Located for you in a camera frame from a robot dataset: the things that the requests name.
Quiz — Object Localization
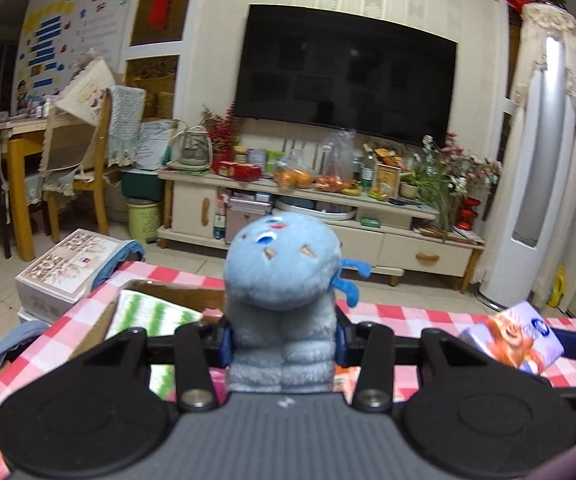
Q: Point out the glass kettle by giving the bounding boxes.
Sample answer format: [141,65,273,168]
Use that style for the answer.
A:
[168,125,213,171]

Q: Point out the round grey tray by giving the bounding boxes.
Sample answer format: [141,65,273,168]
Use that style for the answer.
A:
[274,197,356,223]

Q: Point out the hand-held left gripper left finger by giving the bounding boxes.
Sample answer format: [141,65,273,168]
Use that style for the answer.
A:
[68,320,235,413]

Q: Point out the green bottle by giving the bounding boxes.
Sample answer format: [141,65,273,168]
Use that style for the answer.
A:
[360,144,376,188]

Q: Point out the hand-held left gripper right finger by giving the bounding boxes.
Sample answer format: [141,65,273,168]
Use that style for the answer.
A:
[334,310,509,413]

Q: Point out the light green trash bin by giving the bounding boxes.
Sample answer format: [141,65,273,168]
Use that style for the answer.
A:
[126,199,161,245]

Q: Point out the green striped towel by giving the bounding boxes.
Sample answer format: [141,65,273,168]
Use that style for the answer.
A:
[105,290,203,393]

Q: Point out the red checkered tablecloth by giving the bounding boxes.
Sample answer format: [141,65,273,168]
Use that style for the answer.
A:
[0,260,576,441]

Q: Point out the potted green plant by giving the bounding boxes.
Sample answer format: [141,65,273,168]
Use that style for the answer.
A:
[400,157,461,241]

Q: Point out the wall poster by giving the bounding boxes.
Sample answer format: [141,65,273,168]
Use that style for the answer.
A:
[10,0,131,116]

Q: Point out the yellow bottle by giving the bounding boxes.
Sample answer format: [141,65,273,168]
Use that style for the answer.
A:
[548,265,566,308]

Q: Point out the red flat box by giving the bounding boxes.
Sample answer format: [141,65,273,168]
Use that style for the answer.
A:
[213,160,261,182]

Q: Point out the cream TV cabinet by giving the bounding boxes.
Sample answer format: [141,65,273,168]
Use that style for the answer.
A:
[157,167,486,293]

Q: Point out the orange snack packet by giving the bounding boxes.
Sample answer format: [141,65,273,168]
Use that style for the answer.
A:
[333,364,366,396]

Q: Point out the beige lace-trimmed cover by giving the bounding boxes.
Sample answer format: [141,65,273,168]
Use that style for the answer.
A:
[55,55,118,126]

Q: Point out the blue cloth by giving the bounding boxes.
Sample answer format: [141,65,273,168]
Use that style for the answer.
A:
[92,240,146,286]
[0,320,51,401]

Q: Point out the pink storage box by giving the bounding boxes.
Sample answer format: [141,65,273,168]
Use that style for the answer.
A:
[225,195,273,246]

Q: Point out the bag of oranges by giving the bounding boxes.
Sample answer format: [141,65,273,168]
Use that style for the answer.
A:
[315,130,356,193]
[274,149,315,191]

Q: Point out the red berry branches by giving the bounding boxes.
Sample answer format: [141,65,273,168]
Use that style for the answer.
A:
[202,102,241,163]

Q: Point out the red lantern ornament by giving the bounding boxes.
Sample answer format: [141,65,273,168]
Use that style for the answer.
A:
[455,196,481,231]

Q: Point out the white printed cardboard box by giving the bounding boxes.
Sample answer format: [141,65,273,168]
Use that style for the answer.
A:
[15,228,123,318]

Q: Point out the wooden chair with lace cover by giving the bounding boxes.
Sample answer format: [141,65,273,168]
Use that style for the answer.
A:
[40,85,149,243]

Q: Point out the light blue plush toy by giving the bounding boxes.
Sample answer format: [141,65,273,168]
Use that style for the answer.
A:
[223,211,373,395]

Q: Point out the white tower air conditioner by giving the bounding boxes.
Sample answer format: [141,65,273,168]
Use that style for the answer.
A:
[475,2,576,311]

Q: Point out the pink flower bouquet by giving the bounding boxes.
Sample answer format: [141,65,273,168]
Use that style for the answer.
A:
[420,132,503,196]

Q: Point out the wooden table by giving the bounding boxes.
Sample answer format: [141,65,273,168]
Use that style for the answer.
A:
[0,115,98,261]

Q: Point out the wooden photo frame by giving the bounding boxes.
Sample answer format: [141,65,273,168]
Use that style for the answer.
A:
[372,162,401,200]

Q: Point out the stack of books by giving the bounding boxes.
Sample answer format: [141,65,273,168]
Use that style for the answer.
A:
[413,222,484,247]

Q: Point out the tissue packet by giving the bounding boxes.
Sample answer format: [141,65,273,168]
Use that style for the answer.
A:
[455,300,565,377]

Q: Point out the white printed sheet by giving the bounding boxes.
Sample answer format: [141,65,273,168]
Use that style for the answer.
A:
[138,119,176,171]

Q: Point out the dark green storage box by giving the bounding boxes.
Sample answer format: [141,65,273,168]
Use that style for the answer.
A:
[120,170,166,201]

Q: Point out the brown cardboard box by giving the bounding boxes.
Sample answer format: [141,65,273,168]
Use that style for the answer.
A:
[75,280,226,361]

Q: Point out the black television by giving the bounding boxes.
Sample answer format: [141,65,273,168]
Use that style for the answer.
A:
[232,4,458,148]

